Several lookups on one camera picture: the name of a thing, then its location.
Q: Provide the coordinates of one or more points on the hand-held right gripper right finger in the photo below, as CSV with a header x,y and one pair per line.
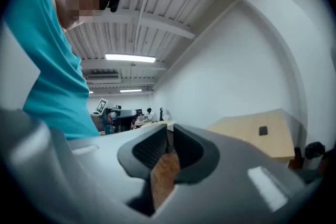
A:
x,y
223,191

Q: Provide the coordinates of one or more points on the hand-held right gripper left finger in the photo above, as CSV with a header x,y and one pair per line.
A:
x,y
105,160

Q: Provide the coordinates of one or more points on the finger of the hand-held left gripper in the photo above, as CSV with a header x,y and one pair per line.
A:
x,y
126,113

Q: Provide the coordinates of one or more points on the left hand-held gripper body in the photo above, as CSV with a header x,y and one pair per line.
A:
x,y
110,123

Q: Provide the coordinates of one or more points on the person's left forearm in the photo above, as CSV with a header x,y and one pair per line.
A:
x,y
98,123

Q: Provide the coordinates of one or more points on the short ceiling light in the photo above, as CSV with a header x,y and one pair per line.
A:
x,y
130,90

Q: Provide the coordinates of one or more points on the black stand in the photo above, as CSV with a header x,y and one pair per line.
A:
x,y
161,114

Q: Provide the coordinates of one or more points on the white ceiling air conditioner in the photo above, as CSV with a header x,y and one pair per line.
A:
x,y
103,78

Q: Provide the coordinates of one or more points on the long ceiling light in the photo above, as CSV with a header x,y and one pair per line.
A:
x,y
130,58

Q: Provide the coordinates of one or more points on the black phone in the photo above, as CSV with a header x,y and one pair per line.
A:
x,y
263,130

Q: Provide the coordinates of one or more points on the person's teal shirt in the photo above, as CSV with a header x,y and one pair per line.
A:
x,y
52,73

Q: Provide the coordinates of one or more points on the black bulky object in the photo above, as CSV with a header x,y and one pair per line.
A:
x,y
315,150

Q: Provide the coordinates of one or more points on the person's head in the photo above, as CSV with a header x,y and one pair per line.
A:
x,y
65,8

